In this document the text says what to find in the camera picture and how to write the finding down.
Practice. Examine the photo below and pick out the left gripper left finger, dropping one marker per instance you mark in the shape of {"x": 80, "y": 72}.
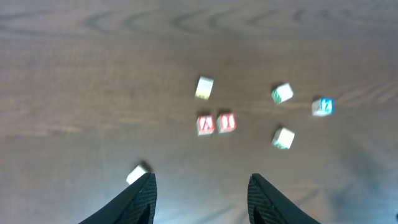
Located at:
{"x": 134, "y": 205}

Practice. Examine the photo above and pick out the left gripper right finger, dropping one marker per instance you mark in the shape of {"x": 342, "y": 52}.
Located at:
{"x": 267, "y": 205}

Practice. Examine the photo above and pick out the red letter I block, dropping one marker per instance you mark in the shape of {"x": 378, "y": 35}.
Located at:
{"x": 226, "y": 122}

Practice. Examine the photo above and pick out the red letter A block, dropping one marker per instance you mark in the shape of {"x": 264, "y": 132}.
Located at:
{"x": 205, "y": 125}

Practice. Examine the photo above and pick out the green block left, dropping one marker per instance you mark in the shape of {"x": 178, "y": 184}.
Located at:
{"x": 136, "y": 173}

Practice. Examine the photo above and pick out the green block centre right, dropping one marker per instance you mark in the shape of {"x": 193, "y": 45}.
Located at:
{"x": 283, "y": 138}

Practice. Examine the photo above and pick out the blue number 2 block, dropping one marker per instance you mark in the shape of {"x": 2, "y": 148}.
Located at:
{"x": 323, "y": 107}

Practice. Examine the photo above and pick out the green picture block upper right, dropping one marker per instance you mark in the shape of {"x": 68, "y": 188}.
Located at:
{"x": 282, "y": 93}

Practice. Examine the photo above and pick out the yellow-edged wooden block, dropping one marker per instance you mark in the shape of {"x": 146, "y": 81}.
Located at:
{"x": 204, "y": 87}

